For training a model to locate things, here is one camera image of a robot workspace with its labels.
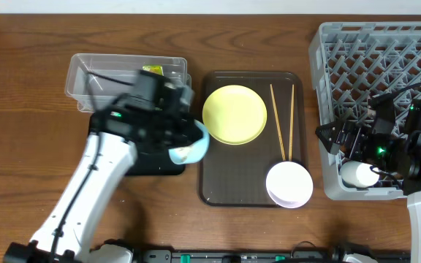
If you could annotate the wooden chopstick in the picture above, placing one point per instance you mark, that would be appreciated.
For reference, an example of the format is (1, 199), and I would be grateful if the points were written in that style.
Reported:
(278, 128)
(292, 115)

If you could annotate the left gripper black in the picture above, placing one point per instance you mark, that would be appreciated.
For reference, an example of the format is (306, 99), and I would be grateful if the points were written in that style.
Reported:
(183, 130)

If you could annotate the brown serving tray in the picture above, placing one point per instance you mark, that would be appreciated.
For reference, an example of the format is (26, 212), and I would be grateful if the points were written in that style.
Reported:
(234, 175)

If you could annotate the black tray bin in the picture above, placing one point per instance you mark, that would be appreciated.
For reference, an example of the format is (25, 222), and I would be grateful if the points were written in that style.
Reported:
(159, 166)

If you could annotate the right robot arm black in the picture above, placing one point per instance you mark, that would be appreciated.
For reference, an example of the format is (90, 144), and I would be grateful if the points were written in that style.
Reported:
(401, 158)

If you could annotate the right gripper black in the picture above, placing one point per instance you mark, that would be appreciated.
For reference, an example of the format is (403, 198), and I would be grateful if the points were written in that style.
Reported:
(356, 145)

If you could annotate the grey dishwasher rack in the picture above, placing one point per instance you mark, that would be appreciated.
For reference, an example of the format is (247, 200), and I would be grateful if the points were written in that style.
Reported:
(350, 64)

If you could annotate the blue bowl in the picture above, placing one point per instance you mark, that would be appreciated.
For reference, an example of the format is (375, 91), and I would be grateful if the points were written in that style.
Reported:
(198, 148)

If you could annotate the right wooden chopstick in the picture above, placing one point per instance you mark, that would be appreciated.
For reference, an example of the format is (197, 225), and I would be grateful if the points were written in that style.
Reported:
(292, 115)

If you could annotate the yellow plate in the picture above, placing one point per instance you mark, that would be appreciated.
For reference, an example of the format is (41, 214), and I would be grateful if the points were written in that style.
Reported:
(234, 114)

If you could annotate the clear plastic bin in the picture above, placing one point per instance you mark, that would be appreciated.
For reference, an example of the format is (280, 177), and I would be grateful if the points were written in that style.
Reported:
(104, 72)

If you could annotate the pink white bowl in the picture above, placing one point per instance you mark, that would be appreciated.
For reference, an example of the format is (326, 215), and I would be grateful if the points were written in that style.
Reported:
(289, 184)

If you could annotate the left wooden chopstick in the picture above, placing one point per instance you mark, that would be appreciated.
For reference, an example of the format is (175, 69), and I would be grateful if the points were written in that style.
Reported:
(278, 128)

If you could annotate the orange green snack wrapper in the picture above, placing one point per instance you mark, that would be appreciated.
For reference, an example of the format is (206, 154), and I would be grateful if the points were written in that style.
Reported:
(156, 69)

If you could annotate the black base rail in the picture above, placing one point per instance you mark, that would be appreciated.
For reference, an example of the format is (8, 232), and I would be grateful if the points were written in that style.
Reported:
(305, 251)

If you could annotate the rice leftovers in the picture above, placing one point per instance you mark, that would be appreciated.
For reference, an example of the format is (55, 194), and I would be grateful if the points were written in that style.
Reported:
(182, 154)

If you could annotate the white cup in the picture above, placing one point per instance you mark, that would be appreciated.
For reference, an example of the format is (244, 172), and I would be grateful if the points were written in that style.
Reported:
(358, 174)

